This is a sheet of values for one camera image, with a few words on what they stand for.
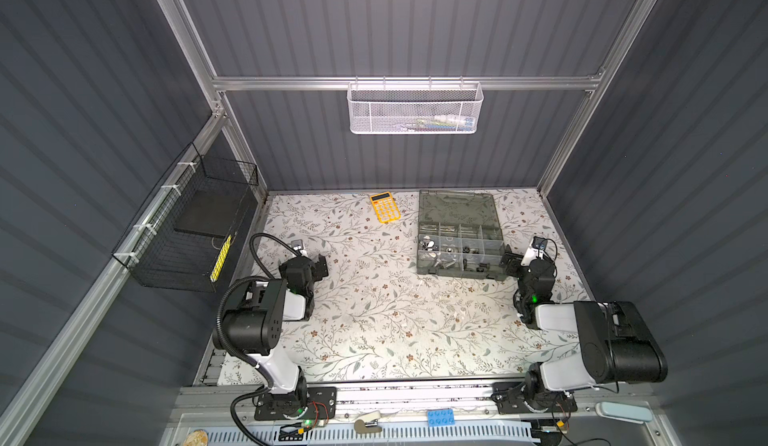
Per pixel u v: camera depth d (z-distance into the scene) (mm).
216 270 667
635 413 693
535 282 695
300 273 738
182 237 719
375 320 882
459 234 1047
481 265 984
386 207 1151
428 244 996
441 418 707
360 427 693
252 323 474
